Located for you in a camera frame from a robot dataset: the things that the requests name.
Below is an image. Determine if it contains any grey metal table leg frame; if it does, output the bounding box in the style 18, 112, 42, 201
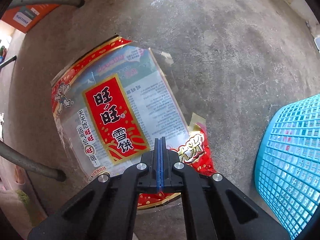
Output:
1, 0, 85, 181

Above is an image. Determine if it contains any red rice cracker snack bag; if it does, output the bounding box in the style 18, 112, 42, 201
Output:
50, 36, 218, 210

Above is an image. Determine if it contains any blue plastic mesh basket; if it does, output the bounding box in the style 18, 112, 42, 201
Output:
254, 95, 319, 239

